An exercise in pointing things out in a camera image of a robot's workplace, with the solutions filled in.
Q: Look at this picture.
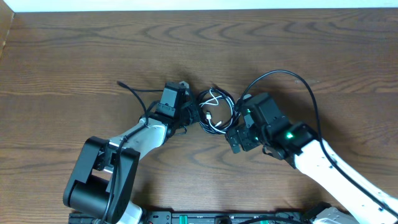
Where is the white usb cable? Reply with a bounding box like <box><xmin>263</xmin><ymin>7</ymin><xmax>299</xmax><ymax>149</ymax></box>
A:
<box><xmin>198</xmin><ymin>89</ymin><xmax>229</xmax><ymax>134</ymax></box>

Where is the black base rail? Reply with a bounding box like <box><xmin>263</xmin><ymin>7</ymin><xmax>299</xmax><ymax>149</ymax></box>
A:
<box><xmin>68</xmin><ymin>211</ymin><xmax>312</xmax><ymax>224</ymax></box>

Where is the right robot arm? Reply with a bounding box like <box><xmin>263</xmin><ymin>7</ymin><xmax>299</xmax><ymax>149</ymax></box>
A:
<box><xmin>225</xmin><ymin>93</ymin><xmax>397</xmax><ymax>223</ymax></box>

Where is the black usb cable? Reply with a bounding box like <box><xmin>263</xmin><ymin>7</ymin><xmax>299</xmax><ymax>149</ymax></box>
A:
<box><xmin>197</xmin><ymin>93</ymin><xmax>237</xmax><ymax>135</ymax></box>
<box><xmin>196</xmin><ymin>87</ymin><xmax>240</xmax><ymax>134</ymax></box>

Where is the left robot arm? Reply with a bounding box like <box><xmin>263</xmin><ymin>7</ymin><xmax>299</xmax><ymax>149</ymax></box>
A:
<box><xmin>63</xmin><ymin>82</ymin><xmax>199</xmax><ymax>223</ymax></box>

